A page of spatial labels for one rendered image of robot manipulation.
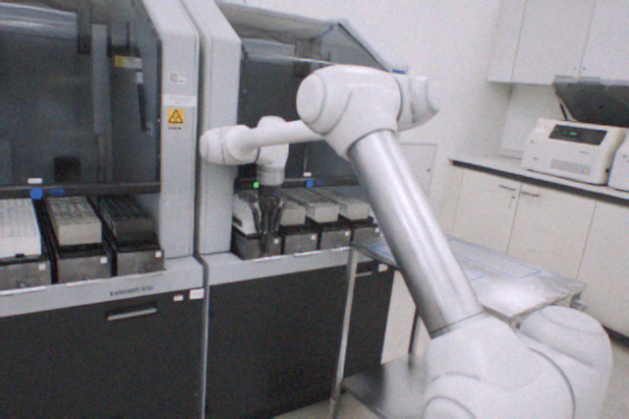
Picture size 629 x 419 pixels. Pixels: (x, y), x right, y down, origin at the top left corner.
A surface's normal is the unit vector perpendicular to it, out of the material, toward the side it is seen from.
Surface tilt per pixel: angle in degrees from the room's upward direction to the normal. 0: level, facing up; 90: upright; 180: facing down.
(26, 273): 90
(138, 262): 90
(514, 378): 41
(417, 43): 90
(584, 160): 90
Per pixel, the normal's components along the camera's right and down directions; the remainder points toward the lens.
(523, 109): -0.84, 0.07
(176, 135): 0.54, 0.27
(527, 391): 0.40, -0.64
